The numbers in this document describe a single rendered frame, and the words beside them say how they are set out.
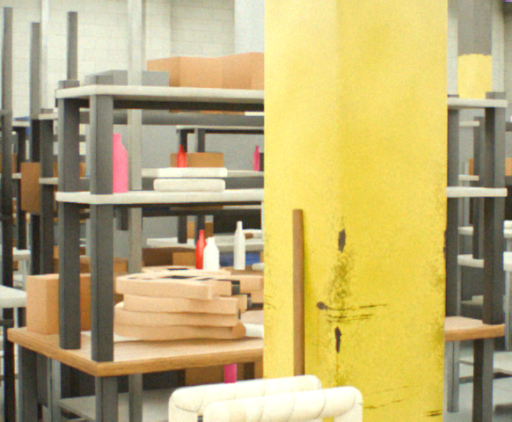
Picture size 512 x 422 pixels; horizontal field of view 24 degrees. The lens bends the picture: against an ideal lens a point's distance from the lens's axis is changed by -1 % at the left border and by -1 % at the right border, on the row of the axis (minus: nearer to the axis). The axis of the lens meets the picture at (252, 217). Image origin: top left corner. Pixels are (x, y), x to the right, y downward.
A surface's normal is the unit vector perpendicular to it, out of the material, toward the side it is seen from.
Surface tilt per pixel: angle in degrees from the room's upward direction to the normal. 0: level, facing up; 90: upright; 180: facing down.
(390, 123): 90
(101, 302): 90
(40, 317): 90
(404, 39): 90
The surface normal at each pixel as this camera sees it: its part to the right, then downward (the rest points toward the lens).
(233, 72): -0.88, 0.02
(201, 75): 0.57, 0.04
